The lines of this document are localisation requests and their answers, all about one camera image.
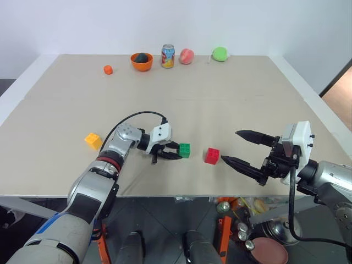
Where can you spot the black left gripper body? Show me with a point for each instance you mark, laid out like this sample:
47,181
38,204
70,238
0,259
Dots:
157,153

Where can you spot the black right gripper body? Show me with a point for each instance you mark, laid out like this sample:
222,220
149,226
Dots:
279,165

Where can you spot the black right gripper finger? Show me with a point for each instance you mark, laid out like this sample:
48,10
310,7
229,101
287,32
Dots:
243,166
255,136

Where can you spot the green studded cube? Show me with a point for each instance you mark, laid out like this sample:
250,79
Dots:
184,150

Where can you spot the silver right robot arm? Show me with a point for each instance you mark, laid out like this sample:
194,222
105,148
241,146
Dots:
330,178

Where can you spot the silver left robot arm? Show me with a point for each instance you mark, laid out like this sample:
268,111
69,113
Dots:
88,192

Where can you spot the red studded cube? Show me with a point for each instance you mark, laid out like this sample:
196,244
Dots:
212,156

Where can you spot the beige cardboard table cover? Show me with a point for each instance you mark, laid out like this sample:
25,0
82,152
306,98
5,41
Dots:
176,110

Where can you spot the green drink can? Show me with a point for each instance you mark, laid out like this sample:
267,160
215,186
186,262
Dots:
223,206

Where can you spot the silver topped drink can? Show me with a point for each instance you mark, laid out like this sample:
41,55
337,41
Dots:
249,244
243,226
244,235

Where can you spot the shiny metal pot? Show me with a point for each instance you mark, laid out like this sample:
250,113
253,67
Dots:
275,228

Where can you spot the yellow studded cube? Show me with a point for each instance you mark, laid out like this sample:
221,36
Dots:
93,140

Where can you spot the orange metal stand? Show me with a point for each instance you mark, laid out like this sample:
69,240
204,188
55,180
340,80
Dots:
102,244
224,236

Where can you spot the orange bowl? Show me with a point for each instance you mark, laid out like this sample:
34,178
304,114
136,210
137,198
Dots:
141,64

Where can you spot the reddish brown plate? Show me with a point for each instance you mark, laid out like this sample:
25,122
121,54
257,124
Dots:
270,251

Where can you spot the colourful soda can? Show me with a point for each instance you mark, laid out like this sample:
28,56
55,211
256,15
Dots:
168,56

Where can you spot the brown wooden door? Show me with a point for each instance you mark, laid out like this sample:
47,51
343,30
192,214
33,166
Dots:
341,101

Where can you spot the pink peach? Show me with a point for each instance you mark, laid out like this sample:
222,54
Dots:
187,56

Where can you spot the dark green avocado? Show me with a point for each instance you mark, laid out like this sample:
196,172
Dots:
141,57

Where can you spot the dark rounded shape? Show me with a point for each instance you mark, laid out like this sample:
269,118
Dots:
199,248
132,248

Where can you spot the small orange fruit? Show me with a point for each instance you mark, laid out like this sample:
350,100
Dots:
108,69

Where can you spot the grey table crossbar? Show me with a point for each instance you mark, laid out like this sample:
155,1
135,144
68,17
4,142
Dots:
24,207

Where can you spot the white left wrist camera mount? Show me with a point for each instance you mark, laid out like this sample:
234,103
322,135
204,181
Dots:
160,134

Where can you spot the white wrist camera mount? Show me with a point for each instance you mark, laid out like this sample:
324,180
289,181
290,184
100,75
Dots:
160,134
302,148

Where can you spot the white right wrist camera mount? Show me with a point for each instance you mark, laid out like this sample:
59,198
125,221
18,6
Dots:
302,148

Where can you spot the dark door frame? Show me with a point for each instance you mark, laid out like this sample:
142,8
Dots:
336,77

